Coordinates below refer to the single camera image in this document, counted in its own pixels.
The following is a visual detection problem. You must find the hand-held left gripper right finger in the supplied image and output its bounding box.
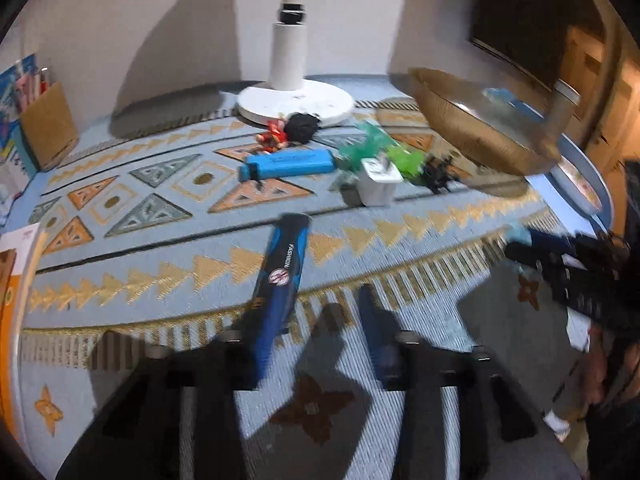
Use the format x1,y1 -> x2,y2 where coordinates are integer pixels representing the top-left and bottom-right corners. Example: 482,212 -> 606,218
357,284 -> 551,480

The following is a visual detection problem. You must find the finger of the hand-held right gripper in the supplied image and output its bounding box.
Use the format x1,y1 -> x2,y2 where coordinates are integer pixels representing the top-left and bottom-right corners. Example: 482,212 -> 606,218
503,241 -> 602,312
527,229 -> 609,267

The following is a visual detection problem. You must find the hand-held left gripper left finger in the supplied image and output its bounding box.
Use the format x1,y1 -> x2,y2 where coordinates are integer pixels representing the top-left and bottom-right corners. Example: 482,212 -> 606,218
55,329 -> 260,480

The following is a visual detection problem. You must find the light blue translucent figurine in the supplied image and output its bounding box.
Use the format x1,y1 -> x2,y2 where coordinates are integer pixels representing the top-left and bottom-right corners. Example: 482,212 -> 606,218
505,222 -> 534,249

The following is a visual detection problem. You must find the black and blue lighter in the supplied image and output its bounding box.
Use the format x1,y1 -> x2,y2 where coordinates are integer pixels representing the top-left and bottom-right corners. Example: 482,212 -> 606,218
237,212 -> 311,391

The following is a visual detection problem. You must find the amber ribbed glass bowl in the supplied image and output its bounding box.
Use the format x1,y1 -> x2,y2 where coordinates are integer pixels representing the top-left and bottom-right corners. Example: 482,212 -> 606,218
407,66 -> 566,177

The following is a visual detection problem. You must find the white charger plug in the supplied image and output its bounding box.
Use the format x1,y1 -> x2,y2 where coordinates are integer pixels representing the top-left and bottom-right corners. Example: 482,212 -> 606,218
356,157 -> 405,207

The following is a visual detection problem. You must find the green translucent figurine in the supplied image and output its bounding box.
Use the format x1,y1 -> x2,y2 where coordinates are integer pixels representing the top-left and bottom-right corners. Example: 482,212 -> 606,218
385,144 -> 426,182

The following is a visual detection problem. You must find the green plastic wrapper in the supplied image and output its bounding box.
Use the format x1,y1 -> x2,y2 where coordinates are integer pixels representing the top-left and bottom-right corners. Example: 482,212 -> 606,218
334,121 -> 392,192

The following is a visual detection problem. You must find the red figurine with black hair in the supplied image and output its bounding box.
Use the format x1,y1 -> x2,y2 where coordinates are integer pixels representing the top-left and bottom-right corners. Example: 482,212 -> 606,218
255,111 -> 321,153

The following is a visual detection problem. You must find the grey thermos bottle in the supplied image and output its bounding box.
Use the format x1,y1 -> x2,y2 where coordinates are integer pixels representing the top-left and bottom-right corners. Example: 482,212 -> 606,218
542,80 -> 582,158

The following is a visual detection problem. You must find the blue patterned woven mat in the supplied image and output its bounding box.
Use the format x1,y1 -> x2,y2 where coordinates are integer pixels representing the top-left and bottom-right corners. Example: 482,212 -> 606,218
20,72 -> 601,480

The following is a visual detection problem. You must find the person's dark clothing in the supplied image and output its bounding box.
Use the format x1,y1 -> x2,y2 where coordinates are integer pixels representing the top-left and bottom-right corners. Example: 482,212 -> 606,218
585,160 -> 640,480

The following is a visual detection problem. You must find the wooden door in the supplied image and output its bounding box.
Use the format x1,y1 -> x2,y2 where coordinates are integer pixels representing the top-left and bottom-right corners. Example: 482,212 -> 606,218
565,25 -> 640,171

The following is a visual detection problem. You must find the orange box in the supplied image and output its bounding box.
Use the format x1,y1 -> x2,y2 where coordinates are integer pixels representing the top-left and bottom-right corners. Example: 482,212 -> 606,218
0,227 -> 51,441

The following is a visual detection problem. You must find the dark monitor screen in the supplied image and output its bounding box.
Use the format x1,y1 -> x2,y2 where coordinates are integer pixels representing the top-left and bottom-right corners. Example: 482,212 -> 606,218
467,0 -> 573,91

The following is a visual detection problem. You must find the white desk lamp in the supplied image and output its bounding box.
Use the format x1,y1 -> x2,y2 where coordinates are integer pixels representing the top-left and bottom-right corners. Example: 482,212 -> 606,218
236,0 -> 355,127

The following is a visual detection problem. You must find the row of upright books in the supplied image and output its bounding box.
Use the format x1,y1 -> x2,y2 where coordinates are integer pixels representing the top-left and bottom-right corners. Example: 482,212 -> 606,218
0,52 -> 41,202

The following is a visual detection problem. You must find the bundle of pens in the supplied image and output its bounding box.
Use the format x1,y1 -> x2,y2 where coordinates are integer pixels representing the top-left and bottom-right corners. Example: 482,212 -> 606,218
12,57 -> 51,111

